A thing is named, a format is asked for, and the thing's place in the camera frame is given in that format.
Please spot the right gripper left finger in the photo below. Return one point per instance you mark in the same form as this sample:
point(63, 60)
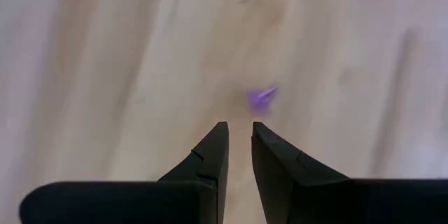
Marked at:
point(215, 157)

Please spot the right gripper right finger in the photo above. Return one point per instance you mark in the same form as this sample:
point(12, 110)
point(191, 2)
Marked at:
point(273, 161)

